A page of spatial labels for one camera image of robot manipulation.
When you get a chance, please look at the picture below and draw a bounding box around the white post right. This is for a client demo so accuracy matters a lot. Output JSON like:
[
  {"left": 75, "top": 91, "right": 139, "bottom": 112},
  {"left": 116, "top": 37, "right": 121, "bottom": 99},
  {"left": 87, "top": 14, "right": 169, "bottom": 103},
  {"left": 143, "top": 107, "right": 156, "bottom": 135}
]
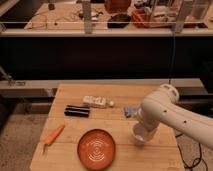
[{"left": 174, "top": 0, "right": 193, "bottom": 33}]

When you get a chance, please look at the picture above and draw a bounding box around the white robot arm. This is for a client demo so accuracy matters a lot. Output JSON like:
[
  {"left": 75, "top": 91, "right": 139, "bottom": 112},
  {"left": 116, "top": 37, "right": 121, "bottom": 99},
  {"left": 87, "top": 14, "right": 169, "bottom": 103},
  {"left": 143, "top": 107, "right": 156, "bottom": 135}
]
[{"left": 133, "top": 84, "right": 213, "bottom": 150}]

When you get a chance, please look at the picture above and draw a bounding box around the orange container on bench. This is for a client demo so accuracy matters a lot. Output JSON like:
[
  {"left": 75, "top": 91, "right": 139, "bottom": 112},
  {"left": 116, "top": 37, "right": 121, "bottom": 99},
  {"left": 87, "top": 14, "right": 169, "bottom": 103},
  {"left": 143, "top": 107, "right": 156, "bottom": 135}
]
[{"left": 104, "top": 0, "right": 131, "bottom": 13}]

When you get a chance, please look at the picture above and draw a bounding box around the white post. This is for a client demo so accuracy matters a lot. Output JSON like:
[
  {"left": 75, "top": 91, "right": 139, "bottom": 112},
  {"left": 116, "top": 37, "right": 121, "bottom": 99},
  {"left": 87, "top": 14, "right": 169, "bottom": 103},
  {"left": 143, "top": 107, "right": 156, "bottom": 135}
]
[
  {"left": 82, "top": 0, "right": 92, "bottom": 34},
  {"left": 174, "top": 0, "right": 193, "bottom": 33}
]

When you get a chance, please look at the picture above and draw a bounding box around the blue cloth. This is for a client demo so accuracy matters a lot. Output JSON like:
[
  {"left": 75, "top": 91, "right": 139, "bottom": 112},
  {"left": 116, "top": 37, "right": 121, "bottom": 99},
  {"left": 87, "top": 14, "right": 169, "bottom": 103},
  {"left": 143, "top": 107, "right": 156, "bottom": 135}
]
[{"left": 124, "top": 106, "right": 138, "bottom": 118}]

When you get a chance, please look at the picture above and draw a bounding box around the black cable on floor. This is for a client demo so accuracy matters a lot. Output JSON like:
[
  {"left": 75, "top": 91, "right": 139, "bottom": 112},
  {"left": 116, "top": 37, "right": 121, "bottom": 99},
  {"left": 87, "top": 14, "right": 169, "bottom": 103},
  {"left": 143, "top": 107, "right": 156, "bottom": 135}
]
[{"left": 175, "top": 132, "right": 210, "bottom": 171}]

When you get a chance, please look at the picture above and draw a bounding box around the white post left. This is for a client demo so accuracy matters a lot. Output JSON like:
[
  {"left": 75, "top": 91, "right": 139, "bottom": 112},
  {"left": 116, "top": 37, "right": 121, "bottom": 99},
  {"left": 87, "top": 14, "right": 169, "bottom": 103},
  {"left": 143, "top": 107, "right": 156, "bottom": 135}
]
[{"left": 82, "top": 0, "right": 92, "bottom": 34}]

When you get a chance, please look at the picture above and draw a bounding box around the wooden table board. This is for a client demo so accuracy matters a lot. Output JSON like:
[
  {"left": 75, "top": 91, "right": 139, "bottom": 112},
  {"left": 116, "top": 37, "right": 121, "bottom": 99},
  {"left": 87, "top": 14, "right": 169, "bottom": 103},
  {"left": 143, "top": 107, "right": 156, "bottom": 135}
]
[{"left": 30, "top": 84, "right": 184, "bottom": 171}]

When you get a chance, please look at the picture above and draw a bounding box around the white plastic bottle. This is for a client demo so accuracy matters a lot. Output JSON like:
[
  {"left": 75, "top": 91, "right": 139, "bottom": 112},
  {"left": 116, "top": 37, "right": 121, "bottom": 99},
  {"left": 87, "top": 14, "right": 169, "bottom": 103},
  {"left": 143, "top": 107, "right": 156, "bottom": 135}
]
[{"left": 83, "top": 96, "right": 115, "bottom": 108}]

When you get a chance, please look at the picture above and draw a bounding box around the black bowl on bench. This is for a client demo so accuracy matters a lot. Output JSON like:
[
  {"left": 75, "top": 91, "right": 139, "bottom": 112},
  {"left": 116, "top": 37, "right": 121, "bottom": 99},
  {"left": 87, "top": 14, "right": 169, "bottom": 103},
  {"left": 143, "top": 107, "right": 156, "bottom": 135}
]
[{"left": 107, "top": 13, "right": 131, "bottom": 28}]

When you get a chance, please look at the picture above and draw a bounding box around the black rectangular case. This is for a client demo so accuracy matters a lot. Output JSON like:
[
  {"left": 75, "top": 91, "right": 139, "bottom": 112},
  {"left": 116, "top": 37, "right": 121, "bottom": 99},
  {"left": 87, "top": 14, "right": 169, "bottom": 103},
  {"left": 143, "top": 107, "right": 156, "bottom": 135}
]
[{"left": 64, "top": 105, "right": 90, "bottom": 117}]

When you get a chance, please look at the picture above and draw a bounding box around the white ceramic cup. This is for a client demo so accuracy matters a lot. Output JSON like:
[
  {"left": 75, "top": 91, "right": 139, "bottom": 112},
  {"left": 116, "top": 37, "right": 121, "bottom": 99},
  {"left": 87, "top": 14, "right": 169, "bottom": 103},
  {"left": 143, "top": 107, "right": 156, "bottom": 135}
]
[{"left": 132, "top": 123, "right": 153, "bottom": 146}]

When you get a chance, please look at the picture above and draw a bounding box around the orange ceramic plate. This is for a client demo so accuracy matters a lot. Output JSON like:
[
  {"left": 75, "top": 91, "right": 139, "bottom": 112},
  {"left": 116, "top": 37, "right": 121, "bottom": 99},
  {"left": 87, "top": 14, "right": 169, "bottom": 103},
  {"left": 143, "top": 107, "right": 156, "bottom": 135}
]
[{"left": 77, "top": 129, "right": 116, "bottom": 171}]

